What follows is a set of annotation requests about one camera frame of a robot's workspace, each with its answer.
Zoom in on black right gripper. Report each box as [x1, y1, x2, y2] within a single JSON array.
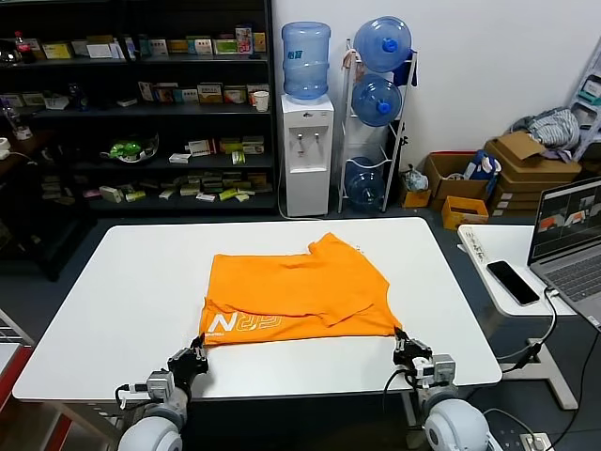
[[393, 328, 433, 377]]

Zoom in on grey striped clothes pile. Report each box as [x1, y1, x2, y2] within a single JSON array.
[[510, 106, 581, 152]]

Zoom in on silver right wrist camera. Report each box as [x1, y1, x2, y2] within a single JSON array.
[[413, 355, 457, 390]]

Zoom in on beige yellow medicine box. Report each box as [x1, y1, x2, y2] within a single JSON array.
[[196, 84, 223, 105]]

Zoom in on black smartphone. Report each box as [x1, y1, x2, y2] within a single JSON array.
[[485, 260, 541, 307]]

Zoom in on small yellow printed carton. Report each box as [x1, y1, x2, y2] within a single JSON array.
[[440, 195, 490, 232]]

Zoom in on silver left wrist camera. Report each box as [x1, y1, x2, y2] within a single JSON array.
[[146, 369, 176, 401]]

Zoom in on orange t-shirt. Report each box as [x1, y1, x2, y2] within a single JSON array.
[[196, 231, 404, 349]]

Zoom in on tall pink colourful box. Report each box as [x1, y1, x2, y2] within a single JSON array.
[[235, 26, 254, 55]]

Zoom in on blue water jug with label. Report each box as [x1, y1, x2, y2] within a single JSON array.
[[281, 22, 332, 106]]

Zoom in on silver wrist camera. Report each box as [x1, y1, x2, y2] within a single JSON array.
[[413, 355, 457, 390], [146, 369, 176, 401]]

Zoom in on open brown cardboard box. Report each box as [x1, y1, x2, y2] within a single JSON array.
[[424, 150, 490, 202]]

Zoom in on white floor power strip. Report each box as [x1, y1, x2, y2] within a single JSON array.
[[518, 431, 551, 451]]

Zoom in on white wire jug rack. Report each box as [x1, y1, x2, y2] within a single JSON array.
[[336, 39, 420, 215]]

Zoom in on white left gripper cable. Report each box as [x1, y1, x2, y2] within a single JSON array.
[[116, 382, 149, 410]]

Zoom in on brown cardboard box white labels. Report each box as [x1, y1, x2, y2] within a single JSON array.
[[489, 180, 573, 218]]

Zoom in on green plastic packets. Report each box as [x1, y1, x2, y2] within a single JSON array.
[[109, 139, 143, 159]]

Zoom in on black shelving unit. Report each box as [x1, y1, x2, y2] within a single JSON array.
[[0, 0, 279, 283]]

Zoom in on wide brown cardboard box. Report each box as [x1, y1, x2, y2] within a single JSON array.
[[496, 158, 582, 185]]

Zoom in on white side table base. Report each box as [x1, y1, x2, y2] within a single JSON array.
[[479, 281, 579, 411]]

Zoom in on grey laptop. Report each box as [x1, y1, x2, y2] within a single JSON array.
[[526, 177, 601, 328]]

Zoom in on white water dispenser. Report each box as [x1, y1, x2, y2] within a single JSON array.
[[280, 95, 335, 218]]

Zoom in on black laptop cable with adapter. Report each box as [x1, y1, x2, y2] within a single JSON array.
[[496, 286, 560, 375]]

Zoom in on pink hanging rag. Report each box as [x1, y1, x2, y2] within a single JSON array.
[[341, 49, 365, 79]]

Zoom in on flat cardboard box with flap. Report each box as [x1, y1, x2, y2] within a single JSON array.
[[484, 130, 549, 166]]

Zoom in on dark blue bottle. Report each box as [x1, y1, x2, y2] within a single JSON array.
[[68, 83, 88, 113]]

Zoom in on red grey metal cart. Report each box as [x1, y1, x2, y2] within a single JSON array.
[[0, 307, 71, 451]]

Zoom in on white metal storage rack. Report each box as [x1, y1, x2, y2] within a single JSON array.
[[565, 60, 601, 161]]

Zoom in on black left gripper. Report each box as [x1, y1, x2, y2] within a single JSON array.
[[167, 334, 210, 391]]

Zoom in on knotted white plastic bag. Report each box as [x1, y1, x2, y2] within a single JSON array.
[[402, 164, 429, 193]]

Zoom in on yellow white medicine box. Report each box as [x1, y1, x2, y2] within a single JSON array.
[[41, 42, 72, 60]]

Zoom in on blue white bag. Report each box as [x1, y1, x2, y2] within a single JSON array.
[[464, 148, 502, 182]]

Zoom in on steel bowl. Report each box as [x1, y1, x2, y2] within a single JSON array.
[[100, 132, 161, 166]]

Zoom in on plain yellow cardboard box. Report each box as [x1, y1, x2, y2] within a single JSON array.
[[398, 187, 432, 210]]

